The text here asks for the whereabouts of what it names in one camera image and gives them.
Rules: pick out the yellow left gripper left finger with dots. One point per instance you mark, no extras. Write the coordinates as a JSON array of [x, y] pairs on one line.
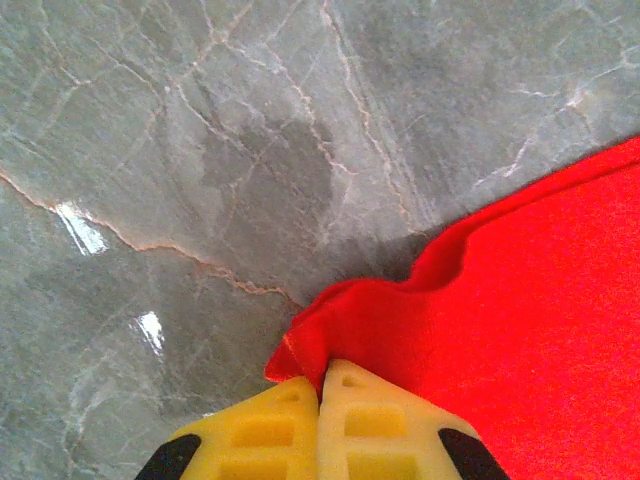
[[260, 440]]

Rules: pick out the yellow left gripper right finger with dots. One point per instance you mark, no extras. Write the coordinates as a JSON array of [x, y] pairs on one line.
[[380, 435]]

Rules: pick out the red t-shirt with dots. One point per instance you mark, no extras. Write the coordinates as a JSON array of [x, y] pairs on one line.
[[525, 325]]

